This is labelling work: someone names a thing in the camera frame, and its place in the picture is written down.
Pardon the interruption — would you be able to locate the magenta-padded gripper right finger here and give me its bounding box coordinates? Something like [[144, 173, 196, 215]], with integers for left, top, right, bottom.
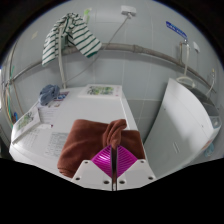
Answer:
[[114, 144, 157, 192]]

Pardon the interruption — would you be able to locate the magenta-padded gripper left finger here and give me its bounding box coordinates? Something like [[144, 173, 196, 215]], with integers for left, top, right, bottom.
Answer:
[[71, 144, 114, 192]]

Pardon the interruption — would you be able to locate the brown towel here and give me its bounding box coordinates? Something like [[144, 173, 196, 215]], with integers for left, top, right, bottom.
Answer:
[[57, 118, 147, 179]]

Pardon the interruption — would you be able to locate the green white striped towel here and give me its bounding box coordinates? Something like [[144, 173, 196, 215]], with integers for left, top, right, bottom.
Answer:
[[41, 12, 103, 67]]

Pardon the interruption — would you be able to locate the white washing machine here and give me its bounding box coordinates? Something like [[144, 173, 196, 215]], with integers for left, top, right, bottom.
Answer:
[[143, 77, 223, 179]]

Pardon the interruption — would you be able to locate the white chest appliance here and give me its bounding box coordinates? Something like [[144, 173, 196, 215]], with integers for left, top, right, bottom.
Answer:
[[8, 84, 139, 181]]

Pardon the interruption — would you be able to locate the white printed paper sheet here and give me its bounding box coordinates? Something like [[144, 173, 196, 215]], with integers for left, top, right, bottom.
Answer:
[[35, 91, 70, 126]]

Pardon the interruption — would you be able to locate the booklet with green picture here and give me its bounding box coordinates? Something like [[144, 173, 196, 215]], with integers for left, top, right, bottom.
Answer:
[[11, 106, 43, 145]]

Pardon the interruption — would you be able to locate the flat box with green picture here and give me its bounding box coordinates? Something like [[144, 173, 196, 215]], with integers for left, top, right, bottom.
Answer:
[[77, 83, 123, 99]]

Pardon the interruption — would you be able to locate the white coiled hose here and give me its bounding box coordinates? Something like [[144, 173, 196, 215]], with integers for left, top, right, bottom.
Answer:
[[175, 42, 197, 88]]

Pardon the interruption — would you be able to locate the grey wall pipe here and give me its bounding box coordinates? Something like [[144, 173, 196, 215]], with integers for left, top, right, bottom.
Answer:
[[1, 42, 217, 91]]

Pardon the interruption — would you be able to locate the grey power cable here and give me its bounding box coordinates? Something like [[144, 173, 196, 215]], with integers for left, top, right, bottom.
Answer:
[[65, 15, 130, 84]]

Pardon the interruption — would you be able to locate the small white wall socket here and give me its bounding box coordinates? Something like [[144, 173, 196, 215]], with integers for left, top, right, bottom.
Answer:
[[192, 41, 201, 54]]

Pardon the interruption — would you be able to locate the blue wall sign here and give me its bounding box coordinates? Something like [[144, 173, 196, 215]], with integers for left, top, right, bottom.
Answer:
[[165, 20, 189, 41]]

